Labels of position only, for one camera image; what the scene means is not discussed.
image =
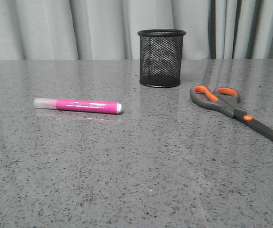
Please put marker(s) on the grey orange scissors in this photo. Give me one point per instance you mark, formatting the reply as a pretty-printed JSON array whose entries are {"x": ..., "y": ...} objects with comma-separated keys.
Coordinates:
[{"x": 226, "y": 101}]

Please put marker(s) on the black mesh pen cup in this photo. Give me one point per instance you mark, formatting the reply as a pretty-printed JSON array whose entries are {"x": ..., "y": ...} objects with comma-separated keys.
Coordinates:
[{"x": 161, "y": 57}]

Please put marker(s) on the pink marker pen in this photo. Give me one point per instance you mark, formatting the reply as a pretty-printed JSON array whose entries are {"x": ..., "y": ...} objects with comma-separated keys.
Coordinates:
[{"x": 79, "y": 105}]

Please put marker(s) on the grey curtain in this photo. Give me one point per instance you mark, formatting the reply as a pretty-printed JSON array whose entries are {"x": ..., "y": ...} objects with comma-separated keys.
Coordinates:
[{"x": 107, "y": 29}]

